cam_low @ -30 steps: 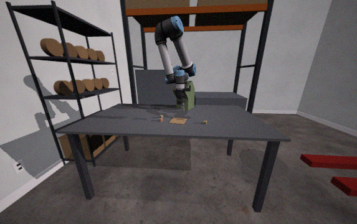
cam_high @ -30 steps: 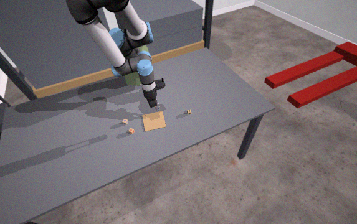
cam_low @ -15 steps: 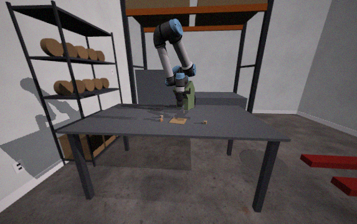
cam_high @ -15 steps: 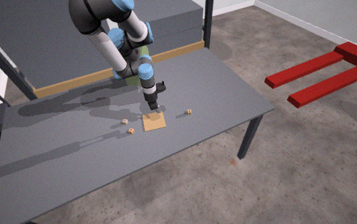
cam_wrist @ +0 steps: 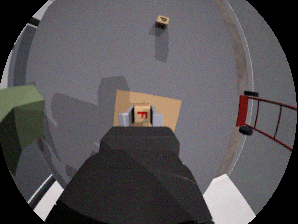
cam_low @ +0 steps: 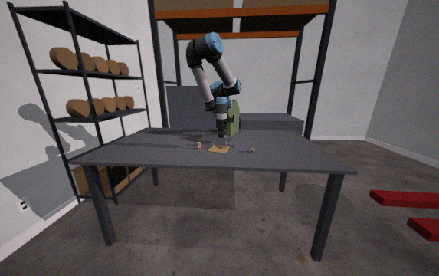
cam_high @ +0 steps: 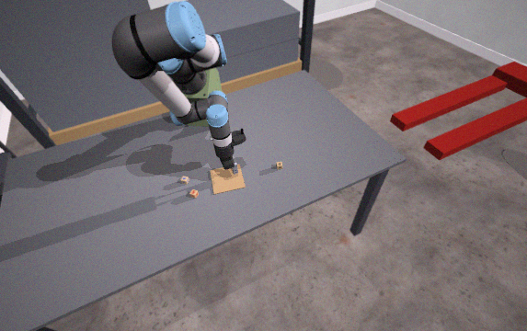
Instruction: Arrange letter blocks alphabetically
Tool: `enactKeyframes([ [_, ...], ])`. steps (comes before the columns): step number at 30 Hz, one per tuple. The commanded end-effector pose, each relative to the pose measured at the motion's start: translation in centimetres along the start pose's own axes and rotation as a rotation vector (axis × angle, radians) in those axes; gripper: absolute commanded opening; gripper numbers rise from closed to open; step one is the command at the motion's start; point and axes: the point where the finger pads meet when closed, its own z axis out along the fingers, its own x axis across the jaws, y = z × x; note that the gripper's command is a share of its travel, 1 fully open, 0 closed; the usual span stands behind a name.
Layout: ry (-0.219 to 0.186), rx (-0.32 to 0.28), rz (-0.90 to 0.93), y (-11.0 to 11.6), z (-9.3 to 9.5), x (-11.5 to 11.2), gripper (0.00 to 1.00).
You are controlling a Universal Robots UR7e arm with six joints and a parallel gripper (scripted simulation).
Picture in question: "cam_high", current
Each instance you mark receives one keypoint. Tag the tan flat mat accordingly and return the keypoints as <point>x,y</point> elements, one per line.
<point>224,180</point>

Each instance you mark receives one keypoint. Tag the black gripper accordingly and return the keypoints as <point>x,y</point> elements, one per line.
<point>224,149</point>

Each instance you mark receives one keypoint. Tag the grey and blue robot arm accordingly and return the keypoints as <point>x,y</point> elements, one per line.
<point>168,37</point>

